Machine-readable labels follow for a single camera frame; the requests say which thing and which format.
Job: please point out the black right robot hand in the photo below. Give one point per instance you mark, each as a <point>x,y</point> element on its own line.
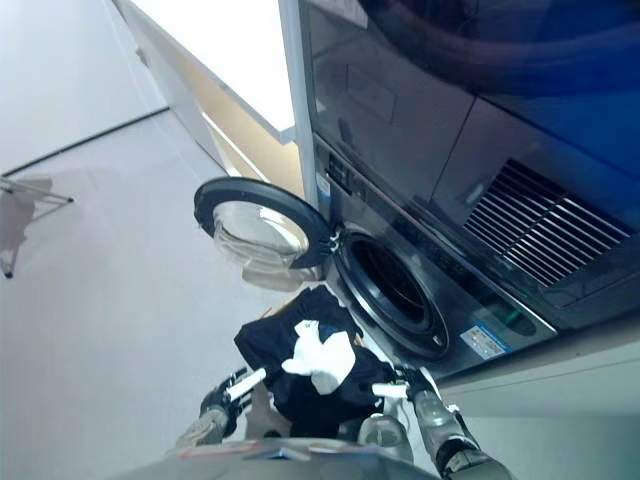
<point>406,385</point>

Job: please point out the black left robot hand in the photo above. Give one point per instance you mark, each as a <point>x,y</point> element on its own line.
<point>223,393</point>

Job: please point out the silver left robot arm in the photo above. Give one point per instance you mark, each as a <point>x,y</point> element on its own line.
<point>207,429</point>

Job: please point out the dark grey washing machine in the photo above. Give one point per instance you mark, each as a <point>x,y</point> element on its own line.
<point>450,280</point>

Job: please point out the round washing machine door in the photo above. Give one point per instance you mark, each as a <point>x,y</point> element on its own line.
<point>300,212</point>

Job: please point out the dark navy garment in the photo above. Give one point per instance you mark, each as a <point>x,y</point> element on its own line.
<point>300,385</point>

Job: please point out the grey robot torso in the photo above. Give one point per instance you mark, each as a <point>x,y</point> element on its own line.
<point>260,462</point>

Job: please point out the blue white energy label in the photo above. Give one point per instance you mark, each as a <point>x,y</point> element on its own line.
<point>483,341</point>

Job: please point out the white cloth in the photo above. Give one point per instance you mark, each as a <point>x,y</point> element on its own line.
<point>320,357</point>

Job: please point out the small blue sticker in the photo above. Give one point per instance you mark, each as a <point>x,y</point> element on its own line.
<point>323,192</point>

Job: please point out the dryer vent grille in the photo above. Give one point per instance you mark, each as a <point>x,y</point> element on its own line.
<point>545,225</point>

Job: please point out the metal drying rack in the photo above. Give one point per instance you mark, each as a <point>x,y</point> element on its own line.
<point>55,199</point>

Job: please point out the pale grey hanging cloth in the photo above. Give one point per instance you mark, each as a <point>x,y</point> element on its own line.
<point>20,210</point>

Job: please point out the dark grey dryer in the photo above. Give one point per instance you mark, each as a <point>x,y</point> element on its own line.
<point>400,90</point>

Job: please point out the white cabinet side panel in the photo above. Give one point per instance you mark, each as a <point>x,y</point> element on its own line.
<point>300,100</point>

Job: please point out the white cabinet door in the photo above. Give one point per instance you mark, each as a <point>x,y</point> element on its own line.
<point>200,90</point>

